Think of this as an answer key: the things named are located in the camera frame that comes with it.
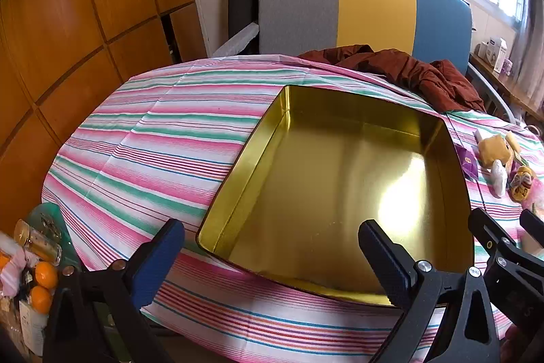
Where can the gold tin box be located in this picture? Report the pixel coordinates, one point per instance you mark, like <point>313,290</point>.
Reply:
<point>340,197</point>

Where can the yellow knitted pouch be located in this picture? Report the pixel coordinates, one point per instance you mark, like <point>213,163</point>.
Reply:
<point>522,184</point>

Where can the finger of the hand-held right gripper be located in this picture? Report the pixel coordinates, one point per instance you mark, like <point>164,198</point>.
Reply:
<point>488,231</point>
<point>533,223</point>

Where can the orange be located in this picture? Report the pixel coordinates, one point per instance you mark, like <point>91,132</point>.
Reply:
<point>40,298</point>
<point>46,273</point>

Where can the green plastic plate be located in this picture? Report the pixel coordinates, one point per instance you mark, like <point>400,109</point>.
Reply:
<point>59,222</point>

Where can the sheer patterned curtain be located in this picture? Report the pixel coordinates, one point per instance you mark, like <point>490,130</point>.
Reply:
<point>531,48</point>

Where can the white plastic item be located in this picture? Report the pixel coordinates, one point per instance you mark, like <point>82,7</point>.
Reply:
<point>498,178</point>

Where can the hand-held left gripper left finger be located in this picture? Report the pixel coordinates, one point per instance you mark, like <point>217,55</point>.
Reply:
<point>163,256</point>

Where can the purple tissue box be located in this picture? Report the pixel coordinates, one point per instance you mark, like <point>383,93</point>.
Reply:
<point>507,67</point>

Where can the person's right hand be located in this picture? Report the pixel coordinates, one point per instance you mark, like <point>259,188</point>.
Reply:
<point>520,346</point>

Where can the wooden wardrobe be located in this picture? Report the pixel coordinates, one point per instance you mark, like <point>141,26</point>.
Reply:
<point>63,27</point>

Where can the pink white plastic bag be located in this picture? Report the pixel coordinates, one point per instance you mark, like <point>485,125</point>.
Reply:
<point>15,265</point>

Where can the large tan sponge block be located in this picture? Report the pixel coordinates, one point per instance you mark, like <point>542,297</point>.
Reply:
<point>493,150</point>

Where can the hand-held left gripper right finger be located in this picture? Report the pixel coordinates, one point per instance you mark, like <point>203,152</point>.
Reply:
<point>382,261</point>

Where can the brown jacket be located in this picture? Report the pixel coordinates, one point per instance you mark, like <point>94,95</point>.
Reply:
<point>403,69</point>

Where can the purple packet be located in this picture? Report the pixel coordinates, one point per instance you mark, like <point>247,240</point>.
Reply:
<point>467,165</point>

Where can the grey yellow blue chair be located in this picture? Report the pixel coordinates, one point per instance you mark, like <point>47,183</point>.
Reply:
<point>374,5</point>

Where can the wooden desk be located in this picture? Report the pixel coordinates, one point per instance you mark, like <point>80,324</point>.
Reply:
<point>518,91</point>

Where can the striped tablecloth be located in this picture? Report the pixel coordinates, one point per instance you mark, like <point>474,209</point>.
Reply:
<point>170,133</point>

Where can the white carton box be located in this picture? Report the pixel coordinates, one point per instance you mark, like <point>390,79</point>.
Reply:
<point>493,54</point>

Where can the glass bottle gold cap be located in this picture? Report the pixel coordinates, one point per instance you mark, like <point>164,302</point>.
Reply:
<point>38,244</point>

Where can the white plastic sheet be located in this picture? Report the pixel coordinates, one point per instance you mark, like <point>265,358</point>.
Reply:
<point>236,42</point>

